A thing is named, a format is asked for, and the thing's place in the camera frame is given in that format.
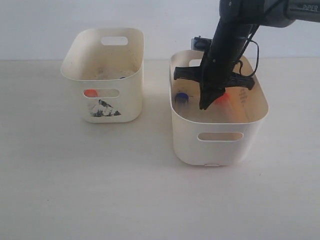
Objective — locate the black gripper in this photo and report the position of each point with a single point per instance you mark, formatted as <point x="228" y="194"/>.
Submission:
<point x="216" y="69"/>

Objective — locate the orange cap tube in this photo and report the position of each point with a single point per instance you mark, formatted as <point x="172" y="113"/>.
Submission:
<point x="101" y="93"/>
<point x="225" y="108"/>

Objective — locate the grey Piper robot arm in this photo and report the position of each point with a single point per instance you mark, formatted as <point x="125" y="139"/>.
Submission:
<point x="238" y="22"/>

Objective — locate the cream plastic bin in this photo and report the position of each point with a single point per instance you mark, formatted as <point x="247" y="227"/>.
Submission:
<point x="97" y="59"/>
<point x="202" y="137"/>

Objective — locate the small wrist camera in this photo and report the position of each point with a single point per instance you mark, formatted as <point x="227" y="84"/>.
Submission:
<point x="201" y="44"/>

